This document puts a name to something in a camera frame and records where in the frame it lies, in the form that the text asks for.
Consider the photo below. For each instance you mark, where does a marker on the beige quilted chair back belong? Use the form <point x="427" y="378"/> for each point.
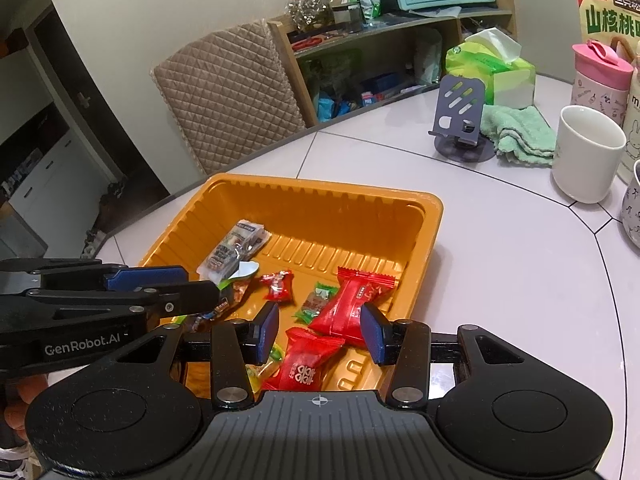
<point x="225" y="100"/>

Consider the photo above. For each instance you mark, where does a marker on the red cartoon milk candy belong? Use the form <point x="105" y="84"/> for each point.
<point x="277" y="285"/>

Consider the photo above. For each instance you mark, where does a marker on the wooden shelf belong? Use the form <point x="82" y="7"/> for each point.
<point x="390" y="25"/>

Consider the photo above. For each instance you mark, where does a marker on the green folded cloth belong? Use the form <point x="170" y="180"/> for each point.
<point x="522" y="135"/>

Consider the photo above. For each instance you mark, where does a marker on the green tissue pack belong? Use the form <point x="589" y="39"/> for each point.
<point x="505" y="80"/>

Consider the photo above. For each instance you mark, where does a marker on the white mug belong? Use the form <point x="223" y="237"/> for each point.
<point x="585" y="160"/>

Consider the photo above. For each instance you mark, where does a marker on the green candy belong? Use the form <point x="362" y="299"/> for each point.
<point x="312" y="305"/>

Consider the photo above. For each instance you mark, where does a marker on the grey phone stand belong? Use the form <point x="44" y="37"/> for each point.
<point x="460" y="105"/>

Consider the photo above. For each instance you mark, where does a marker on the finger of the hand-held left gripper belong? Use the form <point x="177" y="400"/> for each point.
<point x="190" y="297"/>
<point x="150" y="276"/>

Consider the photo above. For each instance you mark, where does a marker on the white cabinet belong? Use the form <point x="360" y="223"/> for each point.
<point x="60" y="180"/>

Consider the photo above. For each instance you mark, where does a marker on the orange candy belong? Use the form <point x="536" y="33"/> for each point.
<point x="241" y="290"/>

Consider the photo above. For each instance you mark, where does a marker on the walnut snack bag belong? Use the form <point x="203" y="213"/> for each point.
<point x="605" y="10"/>

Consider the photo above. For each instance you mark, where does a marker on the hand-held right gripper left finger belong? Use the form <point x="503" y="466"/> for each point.
<point x="270" y="331"/>

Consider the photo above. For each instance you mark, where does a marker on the patterned white cup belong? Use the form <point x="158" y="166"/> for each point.
<point x="632" y="210"/>

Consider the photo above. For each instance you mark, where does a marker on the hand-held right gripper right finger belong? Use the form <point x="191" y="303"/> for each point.
<point x="372" y="333"/>

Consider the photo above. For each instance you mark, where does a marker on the black container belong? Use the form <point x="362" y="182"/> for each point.
<point x="347" y="19"/>

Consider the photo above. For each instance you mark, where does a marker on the white plastic bag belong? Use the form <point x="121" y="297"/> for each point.
<point x="427" y="57"/>

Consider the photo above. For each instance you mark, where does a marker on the person's left hand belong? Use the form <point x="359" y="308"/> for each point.
<point x="20" y="415"/>

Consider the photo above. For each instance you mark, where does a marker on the grey seaweed snack packet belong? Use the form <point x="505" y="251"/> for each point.
<point x="230" y="255"/>

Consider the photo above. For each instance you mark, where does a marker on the large red snack packet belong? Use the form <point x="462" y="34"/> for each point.
<point x="300" y="365"/>
<point x="345" y="310"/>

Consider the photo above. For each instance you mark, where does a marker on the orange lid glass jar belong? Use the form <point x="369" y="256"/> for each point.
<point x="309" y="10"/>

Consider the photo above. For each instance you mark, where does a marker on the orange plastic tray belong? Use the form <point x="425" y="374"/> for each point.
<point x="310" y="225"/>

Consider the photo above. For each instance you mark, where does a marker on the yellow candy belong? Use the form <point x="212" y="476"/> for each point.
<point x="261" y="377"/>

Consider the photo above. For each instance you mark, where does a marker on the pink lid bottle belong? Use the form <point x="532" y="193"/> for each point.
<point x="597" y="85"/>

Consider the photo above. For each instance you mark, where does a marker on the blue packets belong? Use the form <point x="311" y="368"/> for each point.
<point x="336" y="106"/>

